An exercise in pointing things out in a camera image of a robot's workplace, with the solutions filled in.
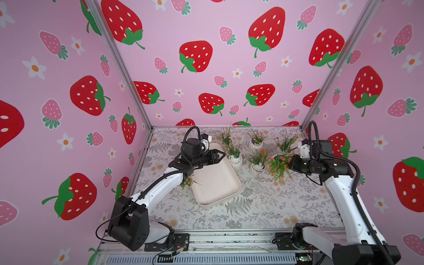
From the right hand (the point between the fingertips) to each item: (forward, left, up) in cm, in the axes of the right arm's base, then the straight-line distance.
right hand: (285, 162), depth 76 cm
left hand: (+2, +29, 0) cm, 29 cm away
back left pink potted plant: (+21, +28, -8) cm, 36 cm away
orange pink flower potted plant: (+8, +10, -12) cm, 18 cm away
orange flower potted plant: (-5, +5, +4) cm, 8 cm away
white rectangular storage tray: (0, +31, -23) cm, 39 cm away
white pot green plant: (+12, +22, -16) cm, 30 cm away
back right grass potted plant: (+20, -7, -12) cm, 24 cm away
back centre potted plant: (+20, +11, -9) cm, 24 cm away
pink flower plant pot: (-10, +46, -10) cm, 48 cm away
